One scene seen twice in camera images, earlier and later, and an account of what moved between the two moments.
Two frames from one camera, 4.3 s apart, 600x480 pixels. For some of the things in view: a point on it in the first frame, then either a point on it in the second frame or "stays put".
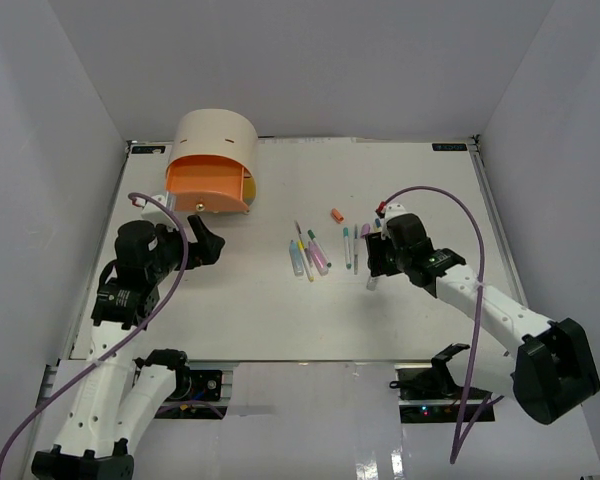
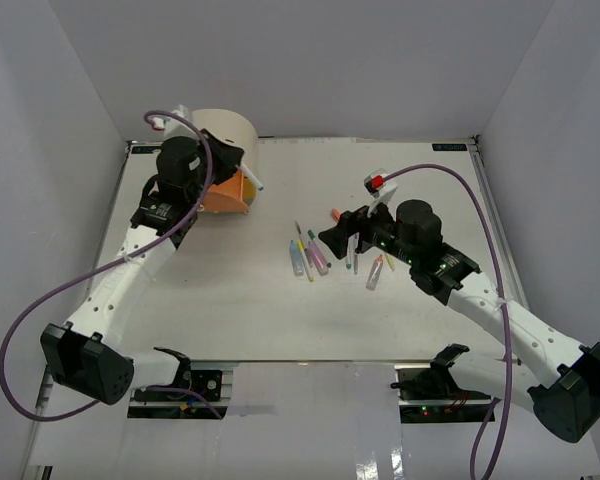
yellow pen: x=305 y=259 stays put
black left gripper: x=210 y=243 -> x=227 y=155
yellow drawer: x=249 y=190 stays put
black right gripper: x=376 y=246 -> x=352 y=223
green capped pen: x=312 y=236 stays put
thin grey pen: x=298 y=229 stays put
